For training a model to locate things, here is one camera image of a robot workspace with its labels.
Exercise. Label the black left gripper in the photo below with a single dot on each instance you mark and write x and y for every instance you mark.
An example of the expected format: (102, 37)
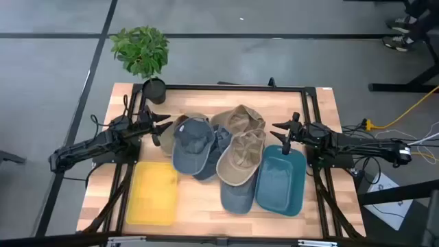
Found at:
(146, 125)

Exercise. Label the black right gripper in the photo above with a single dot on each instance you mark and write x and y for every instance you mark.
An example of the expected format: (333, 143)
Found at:
(296, 133)

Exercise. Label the beige baseball cap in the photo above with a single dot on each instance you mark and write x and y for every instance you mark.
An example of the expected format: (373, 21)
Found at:
(240, 158)
(240, 118)
(166, 139)

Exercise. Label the blue-grey baseball cap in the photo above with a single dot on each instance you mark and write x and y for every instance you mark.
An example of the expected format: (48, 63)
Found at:
(236, 199)
(192, 147)
(221, 140)

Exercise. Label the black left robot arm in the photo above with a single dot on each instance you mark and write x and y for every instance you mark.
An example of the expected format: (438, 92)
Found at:
(85, 145)

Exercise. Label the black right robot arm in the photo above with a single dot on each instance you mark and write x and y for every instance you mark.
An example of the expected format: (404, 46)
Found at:
(370, 147)

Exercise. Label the teal plastic bin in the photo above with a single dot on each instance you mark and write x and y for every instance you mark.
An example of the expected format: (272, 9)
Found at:
(279, 182)

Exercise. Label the yellow plastic bin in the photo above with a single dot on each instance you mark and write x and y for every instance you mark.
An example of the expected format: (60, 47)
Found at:
(151, 195)

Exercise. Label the green plant in black pot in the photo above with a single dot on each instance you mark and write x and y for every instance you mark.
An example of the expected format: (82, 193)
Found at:
(140, 51)

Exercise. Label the black desk base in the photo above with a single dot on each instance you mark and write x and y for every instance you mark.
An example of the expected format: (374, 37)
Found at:
(401, 87)

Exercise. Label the black metal bar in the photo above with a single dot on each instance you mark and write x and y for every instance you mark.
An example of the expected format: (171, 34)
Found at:
(394, 195)

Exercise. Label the person's shoe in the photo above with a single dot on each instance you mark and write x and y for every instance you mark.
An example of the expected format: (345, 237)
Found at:
(399, 24)
(396, 43)

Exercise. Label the dark grey floor foot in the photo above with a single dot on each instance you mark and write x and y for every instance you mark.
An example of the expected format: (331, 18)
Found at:
(10, 158)

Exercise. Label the person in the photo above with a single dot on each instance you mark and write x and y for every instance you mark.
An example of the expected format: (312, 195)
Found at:
(423, 20)

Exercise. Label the black aluminium table frame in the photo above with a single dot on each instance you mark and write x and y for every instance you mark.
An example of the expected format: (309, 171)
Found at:
(223, 87)

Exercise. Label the silver aluminium rail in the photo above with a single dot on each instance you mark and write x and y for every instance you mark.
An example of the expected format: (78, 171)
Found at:
(317, 243)
(127, 240)

